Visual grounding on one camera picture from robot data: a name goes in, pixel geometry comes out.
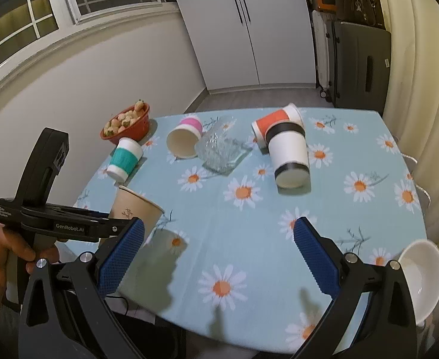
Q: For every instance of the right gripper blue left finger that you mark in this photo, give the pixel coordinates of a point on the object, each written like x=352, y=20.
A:
x=117, y=253

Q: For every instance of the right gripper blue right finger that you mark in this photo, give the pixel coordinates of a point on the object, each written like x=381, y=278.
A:
x=315, y=251

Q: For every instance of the brown kraft paper cup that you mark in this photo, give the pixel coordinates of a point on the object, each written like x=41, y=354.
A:
x=129, y=204

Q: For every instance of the teal sleeve white cup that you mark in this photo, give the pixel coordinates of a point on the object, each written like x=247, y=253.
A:
x=127, y=154

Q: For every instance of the black banded white cup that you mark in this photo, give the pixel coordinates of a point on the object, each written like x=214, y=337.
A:
x=288, y=151

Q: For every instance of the pink sleeve white cup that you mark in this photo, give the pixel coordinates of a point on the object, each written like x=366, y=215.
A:
x=182, y=139

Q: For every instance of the orange sleeve white cup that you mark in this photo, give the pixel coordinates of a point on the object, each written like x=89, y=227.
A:
x=260, y=127

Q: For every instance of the person's left hand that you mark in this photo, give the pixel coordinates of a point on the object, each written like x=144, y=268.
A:
x=2, y=254

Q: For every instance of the blue daisy tablecloth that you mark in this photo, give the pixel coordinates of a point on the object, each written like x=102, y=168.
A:
x=222, y=261

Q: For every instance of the beige ceramic mug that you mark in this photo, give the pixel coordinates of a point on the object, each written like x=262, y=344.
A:
x=420, y=264

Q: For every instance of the red bowl of strawberries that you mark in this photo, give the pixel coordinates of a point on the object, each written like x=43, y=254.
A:
x=133, y=123

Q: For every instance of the clear glass tumbler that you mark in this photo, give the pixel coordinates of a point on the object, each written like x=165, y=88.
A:
x=222, y=147

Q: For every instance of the dark grey suitcase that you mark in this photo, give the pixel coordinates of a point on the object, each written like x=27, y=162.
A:
x=360, y=70

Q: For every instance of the cream curtain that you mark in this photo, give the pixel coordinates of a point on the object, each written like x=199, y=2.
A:
x=412, y=106

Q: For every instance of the white suitcase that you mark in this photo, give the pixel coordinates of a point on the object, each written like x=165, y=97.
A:
x=324, y=52

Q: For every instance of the white double door cabinet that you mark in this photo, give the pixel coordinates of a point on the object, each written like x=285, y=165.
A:
x=248, y=44

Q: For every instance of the black handbag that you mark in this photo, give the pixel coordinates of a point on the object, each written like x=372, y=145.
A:
x=363, y=12

